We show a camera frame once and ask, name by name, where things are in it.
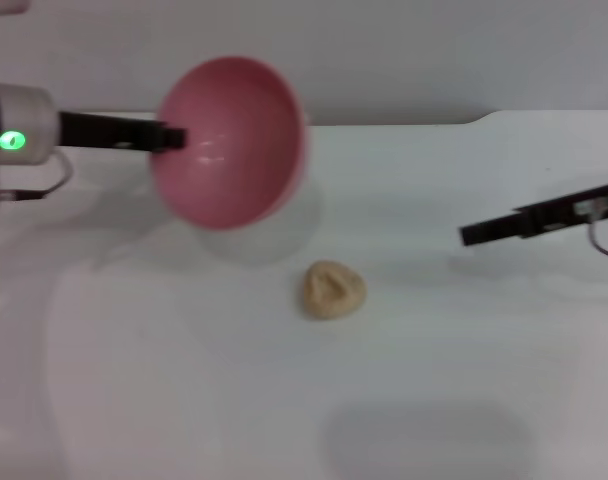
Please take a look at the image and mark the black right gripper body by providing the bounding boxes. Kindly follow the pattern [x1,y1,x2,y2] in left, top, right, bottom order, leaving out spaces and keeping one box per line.
[514,180,608,239]

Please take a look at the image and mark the beige egg yolk pastry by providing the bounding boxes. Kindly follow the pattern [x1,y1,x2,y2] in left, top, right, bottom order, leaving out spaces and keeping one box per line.
[301,259,368,323]

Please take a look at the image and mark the pink plastic bowl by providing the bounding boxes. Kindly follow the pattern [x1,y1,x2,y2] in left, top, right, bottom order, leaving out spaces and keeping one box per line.
[150,55,313,232]

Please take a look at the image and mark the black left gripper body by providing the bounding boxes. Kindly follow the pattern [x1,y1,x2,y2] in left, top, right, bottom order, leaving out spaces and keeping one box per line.
[57,110,169,153]

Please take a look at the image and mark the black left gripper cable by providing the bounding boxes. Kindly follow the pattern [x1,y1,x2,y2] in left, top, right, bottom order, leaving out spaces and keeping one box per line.
[0,149,75,207]

